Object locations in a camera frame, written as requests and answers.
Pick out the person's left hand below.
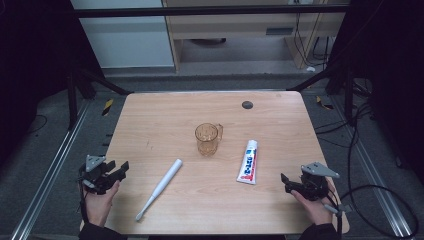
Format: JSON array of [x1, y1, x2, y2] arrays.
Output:
[[84, 179, 121, 228]]

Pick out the yellow black tape strip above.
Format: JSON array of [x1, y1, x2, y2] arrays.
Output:
[[101, 98, 115, 117], [315, 95, 334, 111]]

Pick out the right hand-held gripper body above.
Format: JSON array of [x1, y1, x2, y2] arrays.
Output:
[[290, 161, 341, 202]]

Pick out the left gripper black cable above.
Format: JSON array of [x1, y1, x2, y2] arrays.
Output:
[[77, 178, 91, 225]]

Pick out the person's right hand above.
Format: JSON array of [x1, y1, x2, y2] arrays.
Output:
[[290, 181, 336, 227]]

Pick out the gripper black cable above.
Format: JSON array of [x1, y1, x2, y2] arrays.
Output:
[[77, 178, 91, 225], [321, 194, 345, 240]]

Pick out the amber glass cup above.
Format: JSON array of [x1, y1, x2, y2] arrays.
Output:
[[194, 122, 224, 157]]

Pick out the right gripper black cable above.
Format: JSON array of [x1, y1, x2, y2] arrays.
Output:
[[321, 194, 345, 240]]

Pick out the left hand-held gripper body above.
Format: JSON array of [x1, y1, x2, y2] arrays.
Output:
[[79, 154, 117, 196]]

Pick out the dark curtain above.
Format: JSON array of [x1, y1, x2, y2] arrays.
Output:
[[0, 0, 104, 168], [328, 0, 424, 183]]

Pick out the black horizontal bar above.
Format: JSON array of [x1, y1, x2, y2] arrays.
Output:
[[71, 4, 351, 19]]

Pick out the white toothpaste tube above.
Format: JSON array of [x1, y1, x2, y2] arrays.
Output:
[[236, 139, 259, 185]]

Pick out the black metal stand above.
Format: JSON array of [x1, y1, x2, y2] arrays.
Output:
[[65, 66, 133, 132], [287, 63, 356, 123]]

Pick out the aluminium floor rail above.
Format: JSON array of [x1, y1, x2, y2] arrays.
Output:
[[9, 99, 92, 240], [328, 94, 416, 239]]

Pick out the black looped floor cable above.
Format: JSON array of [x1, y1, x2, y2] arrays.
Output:
[[339, 126, 420, 240]]

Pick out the black floor cables bundle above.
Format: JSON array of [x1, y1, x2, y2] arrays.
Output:
[[314, 101, 373, 149]]

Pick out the white toothbrush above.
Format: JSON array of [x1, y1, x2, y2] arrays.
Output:
[[135, 158, 184, 222]]

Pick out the black hanging cables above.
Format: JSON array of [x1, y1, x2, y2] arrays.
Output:
[[292, 12, 331, 68]]

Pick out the white cabinet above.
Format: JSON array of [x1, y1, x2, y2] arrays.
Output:
[[70, 0, 175, 69]]

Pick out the light wooden desk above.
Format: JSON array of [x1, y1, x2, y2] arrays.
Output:
[[162, 0, 348, 73]]

